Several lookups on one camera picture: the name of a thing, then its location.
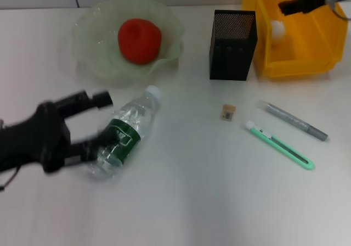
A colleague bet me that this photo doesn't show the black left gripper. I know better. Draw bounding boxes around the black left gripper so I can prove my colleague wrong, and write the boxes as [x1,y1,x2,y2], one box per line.
[0,90,118,174]

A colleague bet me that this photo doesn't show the white paper ball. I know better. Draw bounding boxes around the white paper ball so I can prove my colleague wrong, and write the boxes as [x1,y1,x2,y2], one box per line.
[270,20,287,41]

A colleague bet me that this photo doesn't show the clear water bottle green label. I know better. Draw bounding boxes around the clear water bottle green label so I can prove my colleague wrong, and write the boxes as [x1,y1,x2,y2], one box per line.
[87,85,165,180]

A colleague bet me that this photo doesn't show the red-orange fruit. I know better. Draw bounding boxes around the red-orange fruit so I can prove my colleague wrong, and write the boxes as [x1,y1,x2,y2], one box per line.
[117,18,162,65]

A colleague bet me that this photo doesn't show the small tan barcode block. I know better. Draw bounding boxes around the small tan barcode block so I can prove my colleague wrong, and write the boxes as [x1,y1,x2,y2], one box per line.
[222,103,236,121]

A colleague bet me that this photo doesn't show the mint green utility knife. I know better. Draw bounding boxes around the mint green utility knife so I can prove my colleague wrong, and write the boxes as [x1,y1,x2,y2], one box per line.
[245,120,316,171]

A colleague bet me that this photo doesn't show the pale green glass fruit plate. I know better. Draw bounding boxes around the pale green glass fruit plate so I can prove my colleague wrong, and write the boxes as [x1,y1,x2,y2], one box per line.
[71,0,186,87]

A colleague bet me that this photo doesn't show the black mesh pen holder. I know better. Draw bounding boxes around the black mesh pen holder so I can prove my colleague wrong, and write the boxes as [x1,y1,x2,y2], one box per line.
[209,9,258,81]

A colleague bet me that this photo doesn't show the grey marker pen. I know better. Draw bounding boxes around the grey marker pen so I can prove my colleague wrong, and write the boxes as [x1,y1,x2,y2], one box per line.
[257,100,329,142]

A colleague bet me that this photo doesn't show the yellow plastic storage bin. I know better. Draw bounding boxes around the yellow plastic storage bin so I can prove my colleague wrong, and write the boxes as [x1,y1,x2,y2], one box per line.
[241,0,348,79]

